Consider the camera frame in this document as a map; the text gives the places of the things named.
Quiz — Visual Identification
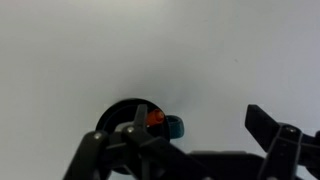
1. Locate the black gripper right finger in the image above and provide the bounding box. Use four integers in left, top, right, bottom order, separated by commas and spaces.
244, 104, 320, 180

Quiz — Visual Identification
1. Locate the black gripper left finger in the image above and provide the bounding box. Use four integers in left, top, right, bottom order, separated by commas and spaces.
63, 104, 214, 180

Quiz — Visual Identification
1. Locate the red marker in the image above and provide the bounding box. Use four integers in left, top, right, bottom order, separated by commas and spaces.
146, 109, 166, 127

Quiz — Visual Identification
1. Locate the dark green enamel mug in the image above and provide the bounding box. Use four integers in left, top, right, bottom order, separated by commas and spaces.
95, 97, 186, 176

